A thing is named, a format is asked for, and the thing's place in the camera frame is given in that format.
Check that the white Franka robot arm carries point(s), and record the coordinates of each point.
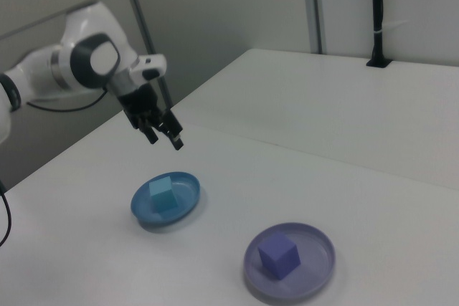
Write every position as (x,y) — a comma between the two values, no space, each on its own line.
(86,26)

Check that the slanted grey partition post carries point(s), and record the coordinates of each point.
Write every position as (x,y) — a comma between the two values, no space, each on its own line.
(137,5)

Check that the light blue cube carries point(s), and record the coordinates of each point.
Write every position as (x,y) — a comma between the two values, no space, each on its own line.
(163,196)

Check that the upright grey partition post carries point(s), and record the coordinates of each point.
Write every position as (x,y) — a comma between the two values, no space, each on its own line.
(315,5)

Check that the black pole with base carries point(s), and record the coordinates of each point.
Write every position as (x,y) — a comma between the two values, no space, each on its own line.
(377,5)

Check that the purple plate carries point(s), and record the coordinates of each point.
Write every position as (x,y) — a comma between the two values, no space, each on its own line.
(315,252)

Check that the blue plate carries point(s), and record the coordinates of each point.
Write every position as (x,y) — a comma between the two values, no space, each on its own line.
(188,191)

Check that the purple cube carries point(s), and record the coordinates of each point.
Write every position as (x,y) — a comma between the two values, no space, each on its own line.
(278,256)

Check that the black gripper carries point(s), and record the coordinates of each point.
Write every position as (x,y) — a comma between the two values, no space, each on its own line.
(141,105)

